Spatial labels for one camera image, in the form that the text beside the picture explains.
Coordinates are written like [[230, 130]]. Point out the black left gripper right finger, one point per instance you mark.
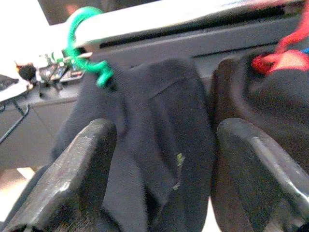
[[253, 181]]

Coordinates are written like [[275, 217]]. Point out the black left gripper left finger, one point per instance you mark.
[[72, 169]]

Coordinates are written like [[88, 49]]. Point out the black garment with red stripe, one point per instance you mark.
[[277, 101]]

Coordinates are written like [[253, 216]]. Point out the red plastic hanger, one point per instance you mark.
[[260, 64]]

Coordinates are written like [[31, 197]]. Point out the green plastic hanger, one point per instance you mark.
[[102, 72]]

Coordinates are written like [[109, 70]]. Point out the blue plastic hanger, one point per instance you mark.
[[306, 50]]

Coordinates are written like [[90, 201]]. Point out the black TV console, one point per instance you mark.
[[48, 135]]

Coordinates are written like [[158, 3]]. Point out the marble top folding table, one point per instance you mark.
[[9, 93]]

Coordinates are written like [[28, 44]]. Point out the black shirt with small logo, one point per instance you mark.
[[157, 108]]

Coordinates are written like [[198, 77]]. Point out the black round doll head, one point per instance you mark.
[[26, 72]]

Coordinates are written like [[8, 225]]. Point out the silver clothes rack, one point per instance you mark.
[[169, 17]]

